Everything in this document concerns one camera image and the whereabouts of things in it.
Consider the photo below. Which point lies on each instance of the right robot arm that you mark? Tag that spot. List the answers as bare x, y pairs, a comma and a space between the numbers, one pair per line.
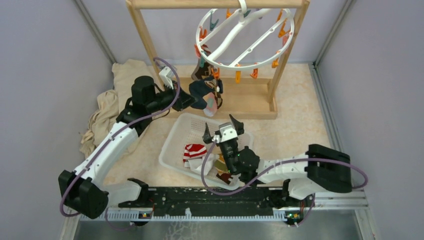
320, 169

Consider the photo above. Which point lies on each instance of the yellow clothes clip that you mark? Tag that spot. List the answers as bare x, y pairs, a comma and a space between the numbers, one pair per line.
238, 77

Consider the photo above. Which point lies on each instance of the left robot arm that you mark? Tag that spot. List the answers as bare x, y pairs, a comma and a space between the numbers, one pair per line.
83, 189

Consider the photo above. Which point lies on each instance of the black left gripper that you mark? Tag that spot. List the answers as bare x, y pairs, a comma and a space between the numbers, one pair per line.
184, 100

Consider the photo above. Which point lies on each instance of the pink sock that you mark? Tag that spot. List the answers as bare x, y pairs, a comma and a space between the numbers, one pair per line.
211, 105

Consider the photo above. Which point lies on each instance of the aluminium rail front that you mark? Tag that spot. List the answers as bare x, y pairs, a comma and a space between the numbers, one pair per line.
354, 200

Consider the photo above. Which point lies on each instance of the red white striped sock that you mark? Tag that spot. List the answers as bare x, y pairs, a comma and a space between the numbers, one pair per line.
194, 151

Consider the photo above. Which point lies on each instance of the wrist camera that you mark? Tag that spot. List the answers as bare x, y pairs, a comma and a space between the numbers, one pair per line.
226, 132
166, 75

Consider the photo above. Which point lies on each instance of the white round clip hanger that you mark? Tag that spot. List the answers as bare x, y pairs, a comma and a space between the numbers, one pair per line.
244, 39

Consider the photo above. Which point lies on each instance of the beige crumpled cloth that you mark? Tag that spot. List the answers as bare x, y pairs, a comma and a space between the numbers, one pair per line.
112, 102

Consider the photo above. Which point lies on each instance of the beige striped ribbed sock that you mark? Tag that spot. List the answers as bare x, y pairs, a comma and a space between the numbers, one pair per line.
222, 171

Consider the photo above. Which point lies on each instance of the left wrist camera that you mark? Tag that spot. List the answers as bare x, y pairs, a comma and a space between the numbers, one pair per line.
166, 75

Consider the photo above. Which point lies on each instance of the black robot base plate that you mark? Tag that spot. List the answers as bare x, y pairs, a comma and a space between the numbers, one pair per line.
250, 202

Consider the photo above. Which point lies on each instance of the dark blue sock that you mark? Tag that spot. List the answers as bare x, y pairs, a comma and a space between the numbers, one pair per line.
202, 87

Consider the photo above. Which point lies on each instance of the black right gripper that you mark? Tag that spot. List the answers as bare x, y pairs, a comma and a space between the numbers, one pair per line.
239, 125

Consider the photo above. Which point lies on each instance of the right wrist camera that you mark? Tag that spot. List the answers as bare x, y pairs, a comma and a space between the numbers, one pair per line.
226, 132

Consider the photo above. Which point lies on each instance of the wooden hanger stand frame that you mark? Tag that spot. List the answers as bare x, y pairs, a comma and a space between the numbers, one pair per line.
252, 89

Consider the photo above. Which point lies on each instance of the white perforated plastic basket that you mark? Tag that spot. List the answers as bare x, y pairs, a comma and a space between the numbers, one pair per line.
189, 129

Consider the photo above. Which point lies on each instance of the orange clothes clip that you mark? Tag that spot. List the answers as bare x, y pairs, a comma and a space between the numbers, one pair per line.
215, 72

